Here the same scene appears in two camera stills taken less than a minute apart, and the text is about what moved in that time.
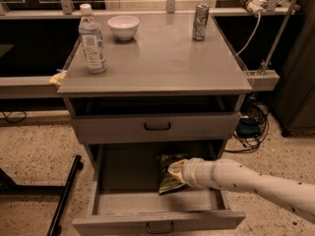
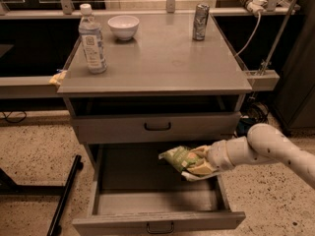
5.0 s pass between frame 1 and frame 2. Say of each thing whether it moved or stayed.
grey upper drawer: stayed
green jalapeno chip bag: moved
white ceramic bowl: stayed
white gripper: moved
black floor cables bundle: stayed
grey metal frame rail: stayed
